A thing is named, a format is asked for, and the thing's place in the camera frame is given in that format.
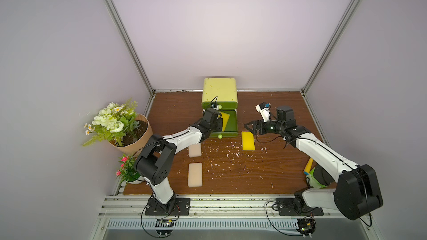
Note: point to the small pink flower pot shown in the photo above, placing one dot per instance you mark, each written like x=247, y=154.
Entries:
x=127, y=172

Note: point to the yellow-green drawer cabinet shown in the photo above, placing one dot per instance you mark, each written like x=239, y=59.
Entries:
x=219, y=89

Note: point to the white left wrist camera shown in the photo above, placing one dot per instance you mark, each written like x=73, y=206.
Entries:
x=215, y=106

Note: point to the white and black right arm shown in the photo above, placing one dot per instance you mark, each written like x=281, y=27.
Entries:
x=336, y=182

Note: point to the controller board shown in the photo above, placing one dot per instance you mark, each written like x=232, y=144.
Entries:
x=164, y=227
x=306, y=226

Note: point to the left controller board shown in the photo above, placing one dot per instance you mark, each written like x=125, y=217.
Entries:
x=164, y=227

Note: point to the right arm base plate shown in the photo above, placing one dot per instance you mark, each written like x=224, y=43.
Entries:
x=293, y=206

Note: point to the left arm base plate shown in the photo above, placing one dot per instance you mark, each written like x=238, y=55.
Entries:
x=176, y=207

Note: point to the yellow sponge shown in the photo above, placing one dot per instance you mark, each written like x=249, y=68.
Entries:
x=248, y=143
x=225, y=118

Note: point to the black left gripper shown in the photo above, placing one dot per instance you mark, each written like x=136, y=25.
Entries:
x=219, y=123

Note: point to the aluminium front rail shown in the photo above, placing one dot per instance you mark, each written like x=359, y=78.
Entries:
x=204, y=206

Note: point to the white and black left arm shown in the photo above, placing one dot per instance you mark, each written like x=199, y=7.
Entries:
x=155, y=161

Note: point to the black garden glove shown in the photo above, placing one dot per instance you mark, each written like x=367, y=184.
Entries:
x=319, y=178

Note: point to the blue garden rake yellow handle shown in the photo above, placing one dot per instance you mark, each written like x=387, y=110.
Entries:
x=308, y=166

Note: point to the white flower bouquet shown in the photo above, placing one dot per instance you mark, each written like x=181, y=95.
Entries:
x=116, y=123

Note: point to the cream sponge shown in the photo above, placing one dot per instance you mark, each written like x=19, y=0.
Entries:
x=195, y=150
x=195, y=175

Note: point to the right controller board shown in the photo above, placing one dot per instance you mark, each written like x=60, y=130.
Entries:
x=306, y=226

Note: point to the tan paper flower pot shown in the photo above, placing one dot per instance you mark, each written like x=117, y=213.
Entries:
x=135, y=145

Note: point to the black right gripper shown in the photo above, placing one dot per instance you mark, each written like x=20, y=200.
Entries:
x=260, y=127

